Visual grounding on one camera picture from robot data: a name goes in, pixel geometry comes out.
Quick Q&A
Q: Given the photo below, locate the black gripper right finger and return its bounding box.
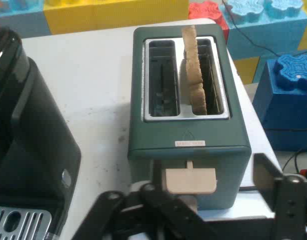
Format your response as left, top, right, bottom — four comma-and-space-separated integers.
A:
252, 152, 307, 240

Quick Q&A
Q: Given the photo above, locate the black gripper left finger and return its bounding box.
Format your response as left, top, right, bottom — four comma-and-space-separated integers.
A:
71, 159, 228, 240

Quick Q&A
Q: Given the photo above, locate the beige toaster lever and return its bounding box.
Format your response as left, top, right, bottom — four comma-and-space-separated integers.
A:
162, 160, 218, 195

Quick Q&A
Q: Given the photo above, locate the dark green two-slot toaster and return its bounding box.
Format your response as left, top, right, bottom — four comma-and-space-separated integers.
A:
127, 24, 252, 210

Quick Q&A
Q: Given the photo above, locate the dark blue giant toy brick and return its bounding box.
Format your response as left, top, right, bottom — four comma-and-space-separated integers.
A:
252, 53, 307, 152

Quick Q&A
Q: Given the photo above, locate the silver drip tray grate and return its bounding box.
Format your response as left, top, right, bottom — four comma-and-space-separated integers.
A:
0, 206, 52, 240

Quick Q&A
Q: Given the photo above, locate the brown toast slice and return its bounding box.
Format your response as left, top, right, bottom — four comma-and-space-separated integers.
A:
181, 24, 208, 116

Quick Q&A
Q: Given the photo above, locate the black coffee machine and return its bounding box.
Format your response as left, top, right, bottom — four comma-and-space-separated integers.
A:
0, 25, 82, 240

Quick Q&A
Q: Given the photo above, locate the light blue giant toy brick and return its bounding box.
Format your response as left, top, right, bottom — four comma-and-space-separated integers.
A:
219, 0, 307, 61

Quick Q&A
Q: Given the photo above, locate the red giant toy brick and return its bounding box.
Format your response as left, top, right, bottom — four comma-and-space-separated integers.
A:
188, 1, 230, 44

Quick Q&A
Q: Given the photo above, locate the yellow giant toy brick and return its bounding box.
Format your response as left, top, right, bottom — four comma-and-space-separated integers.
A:
42, 0, 190, 36

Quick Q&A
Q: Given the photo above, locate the black thin cable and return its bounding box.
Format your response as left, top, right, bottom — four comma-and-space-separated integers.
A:
222, 0, 307, 59

